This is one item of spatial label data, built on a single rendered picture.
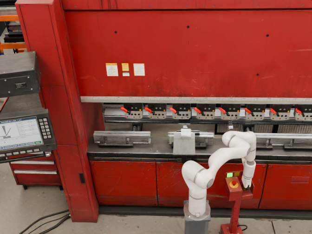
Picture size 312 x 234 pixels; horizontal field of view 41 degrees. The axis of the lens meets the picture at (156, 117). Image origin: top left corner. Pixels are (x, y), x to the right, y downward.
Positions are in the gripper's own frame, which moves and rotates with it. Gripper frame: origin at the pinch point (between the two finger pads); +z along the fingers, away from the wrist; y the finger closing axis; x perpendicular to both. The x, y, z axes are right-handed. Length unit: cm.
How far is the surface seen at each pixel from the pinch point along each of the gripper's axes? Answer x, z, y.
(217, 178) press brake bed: -15.6, 19.8, -26.2
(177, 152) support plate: -53, -24, -26
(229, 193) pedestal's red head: -15.1, -1.6, 5.5
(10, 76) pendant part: -163, -115, -30
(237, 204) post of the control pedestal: -4.8, 21.0, 2.6
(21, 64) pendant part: -157, -118, -38
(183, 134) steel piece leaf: -44, -22, -47
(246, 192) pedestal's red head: 0.1, 3.5, 3.3
